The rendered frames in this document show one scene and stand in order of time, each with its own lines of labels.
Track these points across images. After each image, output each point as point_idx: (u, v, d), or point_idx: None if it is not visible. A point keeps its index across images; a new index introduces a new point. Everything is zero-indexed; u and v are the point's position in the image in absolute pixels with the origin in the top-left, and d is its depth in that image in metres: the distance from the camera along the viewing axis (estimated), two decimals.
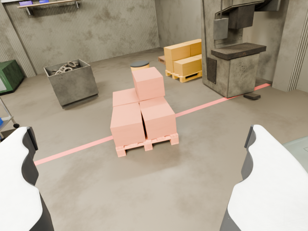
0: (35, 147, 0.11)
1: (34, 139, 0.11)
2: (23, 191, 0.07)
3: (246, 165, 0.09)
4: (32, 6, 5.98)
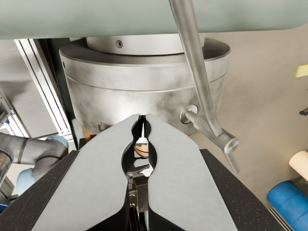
0: (140, 135, 0.12)
1: (141, 128, 0.12)
2: (117, 176, 0.07)
3: (151, 154, 0.09)
4: None
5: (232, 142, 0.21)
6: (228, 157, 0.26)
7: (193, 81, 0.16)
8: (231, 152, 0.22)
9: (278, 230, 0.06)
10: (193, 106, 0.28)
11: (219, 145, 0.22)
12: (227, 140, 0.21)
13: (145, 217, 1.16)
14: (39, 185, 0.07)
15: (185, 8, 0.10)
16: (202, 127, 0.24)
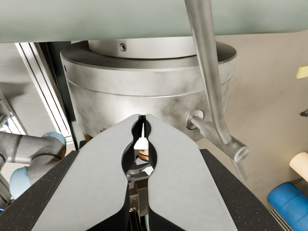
0: (140, 135, 0.12)
1: (141, 128, 0.12)
2: (117, 176, 0.07)
3: (151, 154, 0.09)
4: None
5: (242, 151, 0.20)
6: (236, 165, 0.25)
7: (204, 89, 0.15)
8: (241, 161, 0.21)
9: (278, 230, 0.06)
10: (199, 112, 0.27)
11: (228, 153, 0.21)
12: (237, 148, 0.20)
13: (145, 220, 1.15)
14: (39, 185, 0.07)
15: (204, 12, 0.09)
16: (210, 134, 0.23)
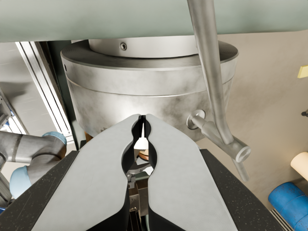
0: (140, 135, 0.12)
1: (141, 128, 0.12)
2: (117, 176, 0.07)
3: (151, 154, 0.09)
4: None
5: (244, 151, 0.20)
6: (237, 165, 0.24)
7: (206, 88, 0.14)
8: (243, 161, 0.21)
9: (278, 230, 0.06)
10: (200, 111, 0.27)
11: (230, 153, 0.21)
12: (239, 148, 0.20)
13: (146, 220, 1.15)
14: (39, 185, 0.07)
15: (206, 9, 0.09)
16: (211, 134, 0.23)
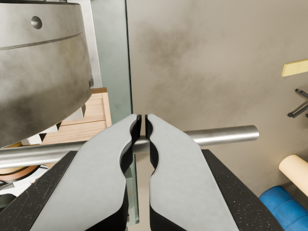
0: (138, 135, 0.12)
1: (139, 128, 0.12)
2: (115, 176, 0.07)
3: (152, 154, 0.09)
4: None
5: None
6: None
7: (68, 142, 0.12)
8: None
9: None
10: None
11: None
12: None
13: None
14: (37, 186, 0.07)
15: None
16: None
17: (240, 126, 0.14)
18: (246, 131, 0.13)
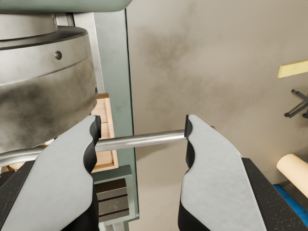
0: (99, 135, 0.12)
1: (100, 128, 0.12)
2: (80, 177, 0.07)
3: (189, 153, 0.09)
4: None
5: None
6: None
7: None
8: None
9: None
10: None
11: None
12: None
13: None
14: None
15: (155, 140, 0.18)
16: None
17: None
18: None
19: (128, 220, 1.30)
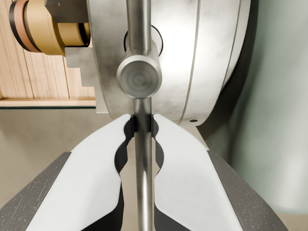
0: (132, 134, 0.12)
1: (133, 127, 0.12)
2: (110, 176, 0.07)
3: (158, 153, 0.09)
4: None
5: (137, 95, 0.09)
6: None
7: (151, 202, 0.15)
8: (148, 63, 0.08)
9: None
10: None
11: (158, 83, 0.10)
12: (142, 97, 0.10)
13: None
14: (30, 188, 0.07)
15: None
16: None
17: None
18: None
19: None
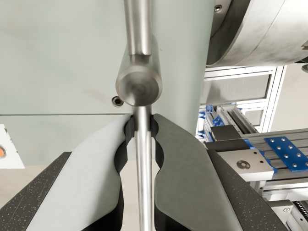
0: (132, 134, 0.12)
1: (134, 127, 0.12)
2: (110, 176, 0.07)
3: (158, 153, 0.09)
4: None
5: (136, 104, 0.09)
6: None
7: (151, 193, 0.16)
8: (148, 74, 0.08)
9: None
10: None
11: (158, 89, 0.10)
12: (142, 104, 0.10)
13: None
14: (30, 188, 0.07)
15: None
16: None
17: None
18: None
19: None
